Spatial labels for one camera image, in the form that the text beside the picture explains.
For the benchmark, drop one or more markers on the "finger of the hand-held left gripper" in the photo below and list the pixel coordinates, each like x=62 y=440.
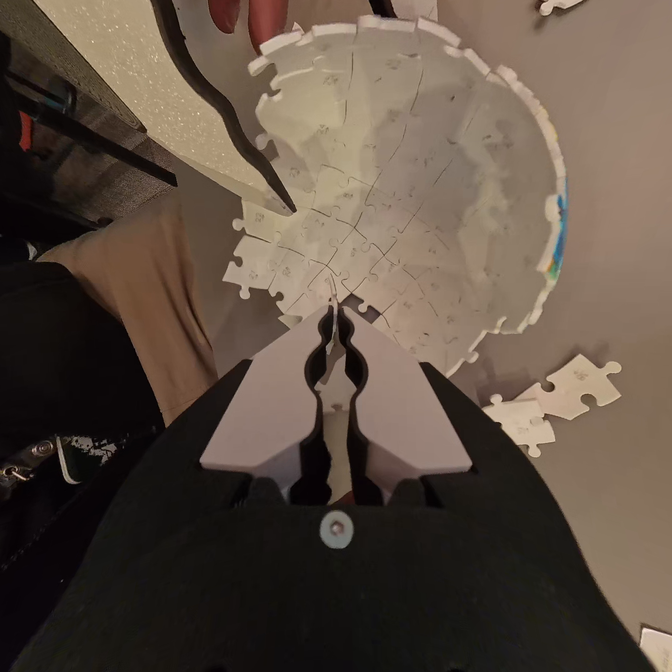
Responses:
x=131 y=63
x=414 y=8

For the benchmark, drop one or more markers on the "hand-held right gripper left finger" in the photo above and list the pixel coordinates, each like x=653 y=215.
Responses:
x=262 y=420

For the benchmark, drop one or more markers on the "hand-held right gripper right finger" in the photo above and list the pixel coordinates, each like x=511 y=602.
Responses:
x=409 y=420

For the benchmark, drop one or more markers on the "partly built puzzle ball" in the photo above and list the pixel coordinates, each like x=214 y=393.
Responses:
x=420 y=183

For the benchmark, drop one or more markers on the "person's beige trousers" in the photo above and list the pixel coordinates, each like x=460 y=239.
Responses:
x=131 y=288

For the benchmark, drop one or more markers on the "white instruction sheet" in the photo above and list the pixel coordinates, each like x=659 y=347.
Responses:
x=659 y=651

